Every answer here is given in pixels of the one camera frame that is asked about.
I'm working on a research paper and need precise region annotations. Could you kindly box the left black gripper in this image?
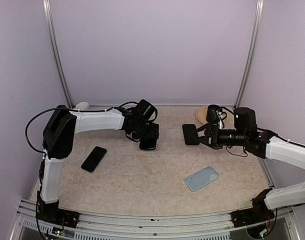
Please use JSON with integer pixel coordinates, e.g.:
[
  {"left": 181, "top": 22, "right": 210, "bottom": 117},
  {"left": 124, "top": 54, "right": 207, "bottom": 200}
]
[{"left": 131, "top": 120, "right": 160, "bottom": 140}]

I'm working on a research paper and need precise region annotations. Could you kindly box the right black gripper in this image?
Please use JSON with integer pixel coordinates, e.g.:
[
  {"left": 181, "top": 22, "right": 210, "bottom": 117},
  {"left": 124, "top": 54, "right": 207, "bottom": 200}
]
[{"left": 190, "top": 122, "right": 248, "bottom": 149}]

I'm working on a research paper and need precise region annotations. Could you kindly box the light blue phone case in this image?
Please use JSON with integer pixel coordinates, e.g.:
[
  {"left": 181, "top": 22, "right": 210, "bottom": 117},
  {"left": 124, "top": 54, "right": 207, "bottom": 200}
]
[{"left": 184, "top": 166, "right": 220, "bottom": 192}]

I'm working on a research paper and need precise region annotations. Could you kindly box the blue edged smartphone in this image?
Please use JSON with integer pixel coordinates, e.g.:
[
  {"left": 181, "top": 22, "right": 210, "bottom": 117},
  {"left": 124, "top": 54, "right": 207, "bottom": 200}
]
[{"left": 81, "top": 146, "right": 107, "bottom": 173}]

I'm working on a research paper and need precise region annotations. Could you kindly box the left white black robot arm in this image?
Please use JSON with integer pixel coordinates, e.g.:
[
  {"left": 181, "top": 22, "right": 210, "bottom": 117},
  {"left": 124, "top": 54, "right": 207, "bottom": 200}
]
[{"left": 36, "top": 99, "right": 159, "bottom": 228}]

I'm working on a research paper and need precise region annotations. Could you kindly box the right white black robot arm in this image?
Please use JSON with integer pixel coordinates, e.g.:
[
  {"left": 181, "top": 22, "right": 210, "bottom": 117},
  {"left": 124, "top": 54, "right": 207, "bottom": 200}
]
[{"left": 184, "top": 104, "right": 305, "bottom": 228}]

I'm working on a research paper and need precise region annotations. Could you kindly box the black mug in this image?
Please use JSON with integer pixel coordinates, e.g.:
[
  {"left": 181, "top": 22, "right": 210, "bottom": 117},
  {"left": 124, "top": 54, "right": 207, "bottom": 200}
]
[{"left": 206, "top": 104, "right": 227, "bottom": 124}]

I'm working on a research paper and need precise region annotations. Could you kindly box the beige plate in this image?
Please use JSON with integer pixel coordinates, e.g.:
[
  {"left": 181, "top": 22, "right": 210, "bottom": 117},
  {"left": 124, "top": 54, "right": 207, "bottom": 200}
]
[{"left": 195, "top": 105, "right": 230, "bottom": 125}]

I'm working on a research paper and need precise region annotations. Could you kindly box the light blue mug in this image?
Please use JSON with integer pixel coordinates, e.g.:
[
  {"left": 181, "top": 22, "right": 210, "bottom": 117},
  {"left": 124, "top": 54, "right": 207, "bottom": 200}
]
[{"left": 75, "top": 101, "right": 90, "bottom": 110}]

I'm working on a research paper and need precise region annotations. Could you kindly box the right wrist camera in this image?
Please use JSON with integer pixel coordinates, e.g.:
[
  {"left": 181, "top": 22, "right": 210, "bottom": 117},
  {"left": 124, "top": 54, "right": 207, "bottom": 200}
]
[{"left": 215, "top": 110, "right": 225, "bottom": 130}]

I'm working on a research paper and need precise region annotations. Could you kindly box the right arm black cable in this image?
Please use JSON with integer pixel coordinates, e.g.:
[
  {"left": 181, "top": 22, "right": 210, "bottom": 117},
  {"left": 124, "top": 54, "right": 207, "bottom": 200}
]
[{"left": 257, "top": 127, "right": 305, "bottom": 151}]

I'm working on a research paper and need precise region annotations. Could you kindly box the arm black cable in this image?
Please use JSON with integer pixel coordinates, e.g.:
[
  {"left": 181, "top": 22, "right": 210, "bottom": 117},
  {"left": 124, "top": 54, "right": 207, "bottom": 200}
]
[
  {"left": 257, "top": 127, "right": 305, "bottom": 151},
  {"left": 24, "top": 107, "right": 58, "bottom": 154}
]

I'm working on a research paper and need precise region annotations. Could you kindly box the front aluminium rail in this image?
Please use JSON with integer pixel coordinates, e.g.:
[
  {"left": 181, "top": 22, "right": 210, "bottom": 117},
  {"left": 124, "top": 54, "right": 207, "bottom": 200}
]
[{"left": 9, "top": 198, "right": 301, "bottom": 240}]

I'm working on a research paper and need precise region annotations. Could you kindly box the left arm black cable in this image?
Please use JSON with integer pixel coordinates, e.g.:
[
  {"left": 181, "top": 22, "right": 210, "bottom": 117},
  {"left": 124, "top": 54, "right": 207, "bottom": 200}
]
[{"left": 24, "top": 107, "right": 58, "bottom": 154}]

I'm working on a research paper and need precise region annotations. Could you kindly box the right aluminium frame post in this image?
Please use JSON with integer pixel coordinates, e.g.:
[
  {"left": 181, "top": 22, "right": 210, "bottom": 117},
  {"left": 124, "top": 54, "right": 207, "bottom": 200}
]
[{"left": 234, "top": 0, "right": 265, "bottom": 108}]

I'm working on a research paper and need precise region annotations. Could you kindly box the aluminium frame post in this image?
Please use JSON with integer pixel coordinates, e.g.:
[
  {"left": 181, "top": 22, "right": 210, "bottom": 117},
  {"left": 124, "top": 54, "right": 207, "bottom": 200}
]
[
  {"left": 42, "top": 0, "right": 74, "bottom": 107},
  {"left": 234, "top": 0, "right": 265, "bottom": 108}
]

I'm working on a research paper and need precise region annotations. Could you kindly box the left aluminium frame post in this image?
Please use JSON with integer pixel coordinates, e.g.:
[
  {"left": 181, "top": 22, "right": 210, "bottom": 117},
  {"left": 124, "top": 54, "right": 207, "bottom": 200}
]
[{"left": 42, "top": 0, "right": 74, "bottom": 107}]

